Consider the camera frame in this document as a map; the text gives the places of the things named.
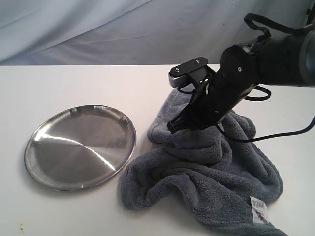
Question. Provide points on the black stand pole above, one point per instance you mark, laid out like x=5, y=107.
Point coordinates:
x=310, y=12

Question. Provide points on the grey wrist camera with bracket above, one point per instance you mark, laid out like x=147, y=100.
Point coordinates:
x=190, y=72

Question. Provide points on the round stainless steel plate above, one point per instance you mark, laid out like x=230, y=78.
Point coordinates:
x=79, y=148

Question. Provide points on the grey fleece towel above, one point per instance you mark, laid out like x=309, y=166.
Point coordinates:
x=220, y=180

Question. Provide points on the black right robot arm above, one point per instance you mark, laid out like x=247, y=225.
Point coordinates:
x=283, y=61

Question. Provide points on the white fabric care label tag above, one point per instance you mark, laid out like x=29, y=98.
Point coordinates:
x=259, y=211

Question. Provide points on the grey backdrop cloth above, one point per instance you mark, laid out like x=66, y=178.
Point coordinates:
x=119, y=32

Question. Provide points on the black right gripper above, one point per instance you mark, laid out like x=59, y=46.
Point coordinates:
x=235, y=79

